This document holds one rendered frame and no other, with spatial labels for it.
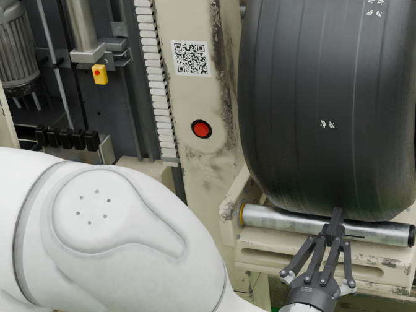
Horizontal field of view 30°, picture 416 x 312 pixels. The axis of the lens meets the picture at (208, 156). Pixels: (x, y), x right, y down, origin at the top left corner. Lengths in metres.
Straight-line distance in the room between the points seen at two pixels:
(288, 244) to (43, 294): 0.95
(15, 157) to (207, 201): 1.02
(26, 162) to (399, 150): 0.74
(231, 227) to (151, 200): 0.95
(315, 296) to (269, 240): 0.37
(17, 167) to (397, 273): 0.99
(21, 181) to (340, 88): 0.68
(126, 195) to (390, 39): 0.73
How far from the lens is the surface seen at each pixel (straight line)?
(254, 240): 1.58
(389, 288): 1.56
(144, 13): 1.52
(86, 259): 0.59
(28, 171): 0.68
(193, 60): 1.50
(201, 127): 1.57
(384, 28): 1.24
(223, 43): 1.48
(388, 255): 1.54
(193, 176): 1.66
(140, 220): 0.59
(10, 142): 1.53
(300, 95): 1.25
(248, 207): 1.57
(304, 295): 1.23
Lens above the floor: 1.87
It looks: 33 degrees down
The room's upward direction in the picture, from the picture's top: 8 degrees counter-clockwise
